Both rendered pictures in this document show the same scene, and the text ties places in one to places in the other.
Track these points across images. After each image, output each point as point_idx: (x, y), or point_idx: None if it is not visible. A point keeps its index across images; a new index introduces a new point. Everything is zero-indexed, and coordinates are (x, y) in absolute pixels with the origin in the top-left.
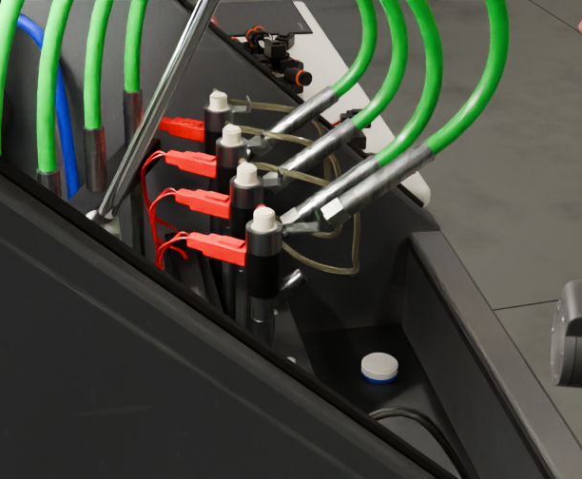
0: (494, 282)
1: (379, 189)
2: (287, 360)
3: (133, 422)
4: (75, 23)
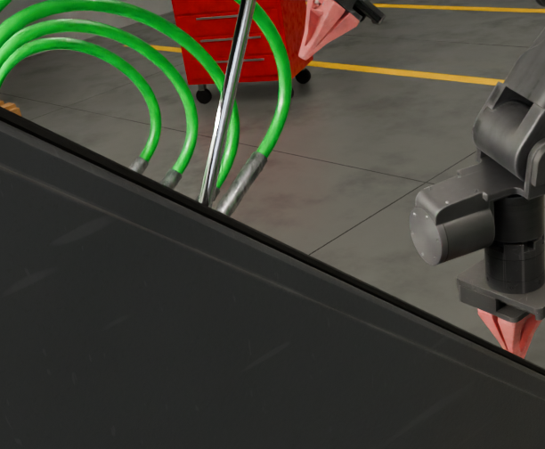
0: None
1: (240, 194)
2: (351, 276)
3: (280, 361)
4: None
